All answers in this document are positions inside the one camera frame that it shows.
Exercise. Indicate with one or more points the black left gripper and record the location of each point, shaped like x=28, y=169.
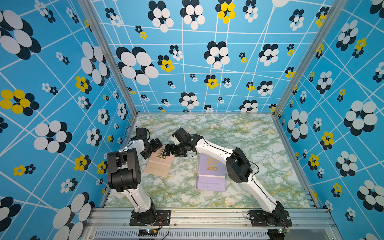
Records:
x=155, y=147

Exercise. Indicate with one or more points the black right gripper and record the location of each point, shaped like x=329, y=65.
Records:
x=172, y=147

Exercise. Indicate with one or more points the pink calendar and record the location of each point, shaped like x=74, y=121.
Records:
x=158, y=164

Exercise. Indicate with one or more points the purple calendar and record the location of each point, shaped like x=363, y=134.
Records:
x=211, y=174

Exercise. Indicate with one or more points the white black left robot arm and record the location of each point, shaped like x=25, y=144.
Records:
x=124, y=174

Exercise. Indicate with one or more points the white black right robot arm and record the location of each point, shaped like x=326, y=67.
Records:
x=238, y=169

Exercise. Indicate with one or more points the left green circuit board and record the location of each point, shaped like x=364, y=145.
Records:
x=148, y=233

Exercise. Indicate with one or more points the green circuit board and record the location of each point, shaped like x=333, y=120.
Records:
x=278, y=234
x=148, y=233

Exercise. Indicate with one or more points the right green circuit board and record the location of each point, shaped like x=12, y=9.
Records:
x=278, y=234

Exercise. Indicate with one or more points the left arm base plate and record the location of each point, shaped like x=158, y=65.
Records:
x=161, y=218

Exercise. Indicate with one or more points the aluminium front rail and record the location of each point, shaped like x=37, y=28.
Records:
x=210, y=224

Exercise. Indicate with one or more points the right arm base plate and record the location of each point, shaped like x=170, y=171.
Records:
x=258, y=219

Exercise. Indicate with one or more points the aluminium corner post left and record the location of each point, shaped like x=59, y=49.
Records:
x=101, y=39

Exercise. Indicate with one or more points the aluminium corner post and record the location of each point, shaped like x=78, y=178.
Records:
x=335, y=11
x=101, y=39

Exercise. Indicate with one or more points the aluminium corner post right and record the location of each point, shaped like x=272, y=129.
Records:
x=335, y=11

